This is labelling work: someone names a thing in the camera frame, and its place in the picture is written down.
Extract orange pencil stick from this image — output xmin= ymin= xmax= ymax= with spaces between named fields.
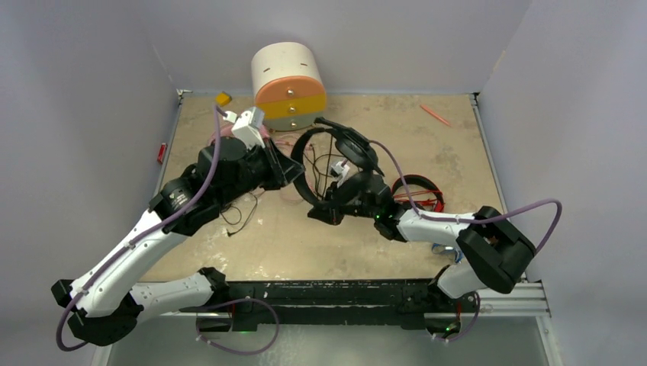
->
xmin=420 ymin=104 xmax=451 ymax=127

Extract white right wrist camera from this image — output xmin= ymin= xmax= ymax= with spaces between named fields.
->
xmin=329 ymin=159 xmax=350 ymax=186

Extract small yellow block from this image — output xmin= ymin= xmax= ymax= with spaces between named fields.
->
xmin=214 ymin=92 xmax=233 ymax=107

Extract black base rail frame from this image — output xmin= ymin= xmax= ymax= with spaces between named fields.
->
xmin=179 ymin=270 xmax=549 ymax=335

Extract cream orange yellow drawer box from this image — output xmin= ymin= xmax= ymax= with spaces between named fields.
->
xmin=251 ymin=42 xmax=327 ymax=131

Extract red audio cable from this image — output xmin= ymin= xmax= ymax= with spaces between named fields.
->
xmin=394 ymin=189 xmax=446 ymax=214

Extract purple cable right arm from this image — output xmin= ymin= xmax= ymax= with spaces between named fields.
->
xmin=369 ymin=140 xmax=564 ymax=345

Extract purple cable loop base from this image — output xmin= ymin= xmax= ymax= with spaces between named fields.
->
xmin=195 ymin=297 xmax=282 ymax=356

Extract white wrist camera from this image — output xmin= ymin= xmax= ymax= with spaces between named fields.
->
xmin=329 ymin=159 xmax=350 ymax=186
xmin=220 ymin=107 xmax=266 ymax=149

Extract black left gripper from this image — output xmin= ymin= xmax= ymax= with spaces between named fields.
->
xmin=215 ymin=136 xmax=304 ymax=207

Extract small red clip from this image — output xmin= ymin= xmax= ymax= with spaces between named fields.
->
xmin=156 ymin=143 xmax=167 ymax=165

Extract red black headphones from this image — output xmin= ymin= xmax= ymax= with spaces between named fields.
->
xmin=391 ymin=174 xmax=446 ymax=213

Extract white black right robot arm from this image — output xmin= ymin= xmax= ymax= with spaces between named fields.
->
xmin=307 ymin=172 xmax=536 ymax=310

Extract pink headphones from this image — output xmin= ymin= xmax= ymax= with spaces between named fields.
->
xmin=220 ymin=122 xmax=304 ymax=205

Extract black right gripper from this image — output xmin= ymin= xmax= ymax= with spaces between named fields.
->
xmin=308 ymin=181 xmax=378 ymax=226

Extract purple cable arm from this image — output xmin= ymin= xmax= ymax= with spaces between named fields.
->
xmin=55 ymin=104 xmax=227 ymax=352
xmin=369 ymin=140 xmax=564 ymax=345

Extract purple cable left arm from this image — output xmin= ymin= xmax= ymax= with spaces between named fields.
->
xmin=55 ymin=104 xmax=227 ymax=352

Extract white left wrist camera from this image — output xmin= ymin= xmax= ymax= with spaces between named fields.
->
xmin=220 ymin=107 xmax=266 ymax=149

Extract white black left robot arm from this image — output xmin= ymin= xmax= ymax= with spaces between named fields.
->
xmin=51 ymin=137 xmax=304 ymax=346

